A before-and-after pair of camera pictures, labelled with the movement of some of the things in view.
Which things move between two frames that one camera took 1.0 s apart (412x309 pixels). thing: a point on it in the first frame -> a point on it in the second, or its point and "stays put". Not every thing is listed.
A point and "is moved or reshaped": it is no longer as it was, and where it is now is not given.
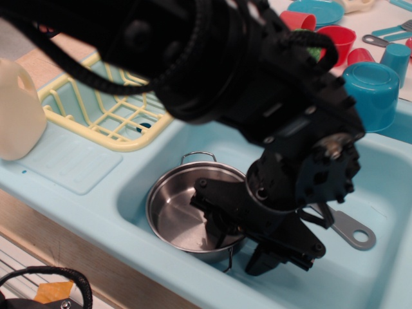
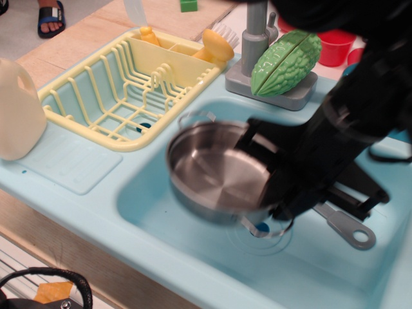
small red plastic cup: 358,55 stays put
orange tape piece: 53,291 stays put
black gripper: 231,210 -> 311,164
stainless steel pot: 180,223 is moved or reshaped
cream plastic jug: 23,123 stays put
